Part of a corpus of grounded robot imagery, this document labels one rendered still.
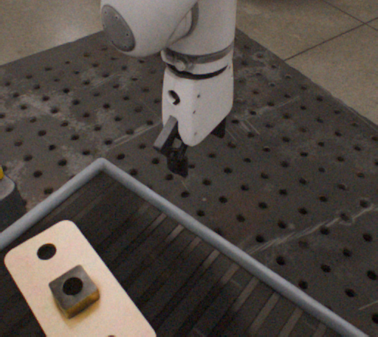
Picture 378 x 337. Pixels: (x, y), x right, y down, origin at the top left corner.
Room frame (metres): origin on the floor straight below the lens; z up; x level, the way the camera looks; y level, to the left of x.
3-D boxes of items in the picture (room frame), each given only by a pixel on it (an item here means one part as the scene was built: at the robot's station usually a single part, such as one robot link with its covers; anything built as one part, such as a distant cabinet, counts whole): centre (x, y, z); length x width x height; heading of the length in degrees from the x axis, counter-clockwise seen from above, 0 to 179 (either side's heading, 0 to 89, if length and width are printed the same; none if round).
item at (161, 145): (0.42, 0.01, 0.97); 0.08 x 0.01 x 0.06; 144
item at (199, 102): (0.46, -0.01, 1.00); 0.10 x 0.07 x 0.11; 144
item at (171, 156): (0.41, 0.02, 0.92); 0.03 x 0.03 x 0.07; 54
